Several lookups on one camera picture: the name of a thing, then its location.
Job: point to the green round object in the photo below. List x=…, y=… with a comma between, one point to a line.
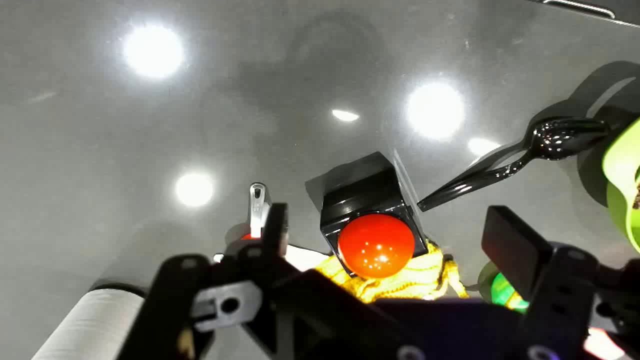
x=497, y=289

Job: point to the yellow knitted cloth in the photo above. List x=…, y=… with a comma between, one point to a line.
x=426, y=277

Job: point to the small silver metal bracket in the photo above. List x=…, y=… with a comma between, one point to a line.
x=257, y=208

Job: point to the black square button base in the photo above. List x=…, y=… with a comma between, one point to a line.
x=363, y=186

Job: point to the lime green bowl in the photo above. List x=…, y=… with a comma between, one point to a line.
x=620, y=167

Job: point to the red dome push button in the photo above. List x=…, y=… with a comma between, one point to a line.
x=376, y=245

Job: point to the black plastic spoon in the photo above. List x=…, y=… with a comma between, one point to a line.
x=548, y=139

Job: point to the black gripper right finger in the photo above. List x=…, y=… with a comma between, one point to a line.
x=567, y=289

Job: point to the white paper towel roll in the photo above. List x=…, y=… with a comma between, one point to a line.
x=95, y=328

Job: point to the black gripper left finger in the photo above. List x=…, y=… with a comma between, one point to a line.
x=290, y=314

